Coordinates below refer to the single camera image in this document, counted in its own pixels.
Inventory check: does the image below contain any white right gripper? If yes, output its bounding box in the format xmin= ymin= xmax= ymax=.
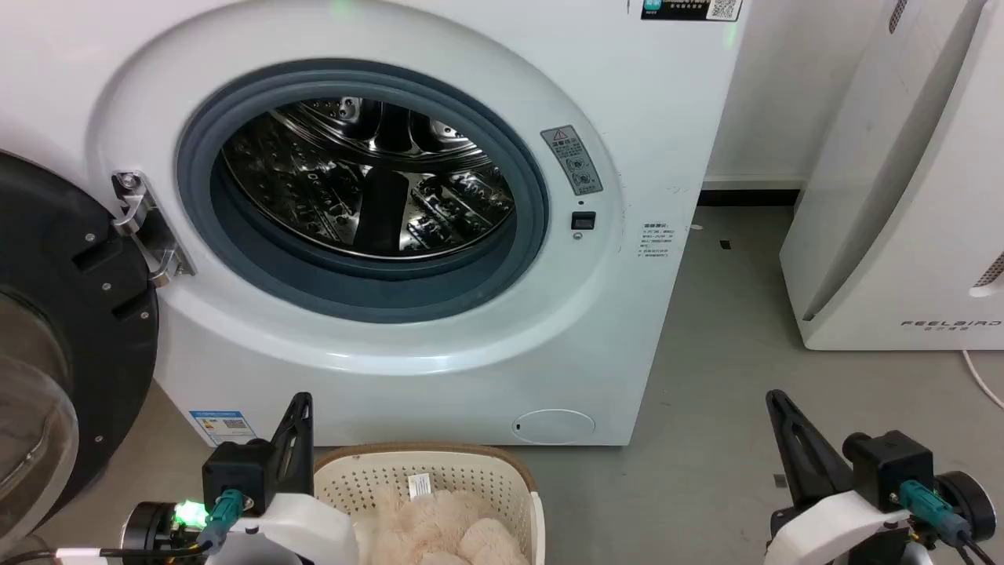
xmin=764 ymin=389 xmax=916 ymax=565

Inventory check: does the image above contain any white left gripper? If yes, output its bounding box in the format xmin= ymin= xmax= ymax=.
xmin=207 ymin=392 xmax=360 ymax=565

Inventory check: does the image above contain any cream fluffy plush toy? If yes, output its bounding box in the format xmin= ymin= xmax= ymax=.
xmin=352 ymin=485 xmax=532 ymax=565

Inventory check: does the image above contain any black round washer door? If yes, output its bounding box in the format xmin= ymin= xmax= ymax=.
xmin=0 ymin=149 xmax=162 ymax=544

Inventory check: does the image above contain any stainless steel washing machine drum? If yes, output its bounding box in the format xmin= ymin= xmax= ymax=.
xmin=220 ymin=97 xmax=517 ymax=261

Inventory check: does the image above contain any cream perforated laundry basket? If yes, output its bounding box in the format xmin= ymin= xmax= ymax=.
xmin=313 ymin=443 xmax=547 ymax=565

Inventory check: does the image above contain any blue energy label sticker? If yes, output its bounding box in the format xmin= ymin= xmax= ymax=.
xmin=188 ymin=409 xmax=259 ymax=447

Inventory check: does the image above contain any grey rubber door gasket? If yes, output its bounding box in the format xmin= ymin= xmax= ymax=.
xmin=176 ymin=59 xmax=551 ymax=325

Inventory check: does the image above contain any oval white filter cover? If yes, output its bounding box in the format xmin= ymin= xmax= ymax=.
xmin=513 ymin=408 xmax=596 ymax=446

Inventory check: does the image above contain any black baseboard strip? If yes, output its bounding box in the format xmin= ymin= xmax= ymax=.
xmin=697 ymin=190 xmax=802 ymax=207

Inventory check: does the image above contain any silver metal door hinge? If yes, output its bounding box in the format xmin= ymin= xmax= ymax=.
xmin=111 ymin=170 xmax=196 ymax=288

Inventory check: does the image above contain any white air purifier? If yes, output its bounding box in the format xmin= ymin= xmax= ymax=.
xmin=778 ymin=0 xmax=1004 ymax=352

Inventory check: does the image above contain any grey warning sticker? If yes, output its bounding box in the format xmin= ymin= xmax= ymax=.
xmin=540 ymin=125 xmax=605 ymax=197

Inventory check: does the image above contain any white front-load washing machine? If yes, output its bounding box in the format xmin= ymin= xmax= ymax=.
xmin=0 ymin=0 xmax=746 ymax=449

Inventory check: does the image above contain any dark QR code sticker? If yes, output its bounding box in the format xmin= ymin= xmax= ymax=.
xmin=641 ymin=0 xmax=743 ymax=22

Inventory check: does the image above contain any left teal plug black cable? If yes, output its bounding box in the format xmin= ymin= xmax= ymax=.
xmin=0 ymin=488 xmax=254 ymax=565

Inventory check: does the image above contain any teal plug black cable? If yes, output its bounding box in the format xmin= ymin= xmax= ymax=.
xmin=897 ymin=479 xmax=1004 ymax=565
xmin=0 ymin=488 xmax=254 ymax=565

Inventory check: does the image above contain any right teal plug black cable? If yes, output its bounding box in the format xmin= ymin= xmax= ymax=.
xmin=897 ymin=479 xmax=1004 ymax=565

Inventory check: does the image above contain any white power cable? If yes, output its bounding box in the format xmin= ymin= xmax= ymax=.
xmin=961 ymin=348 xmax=1004 ymax=411

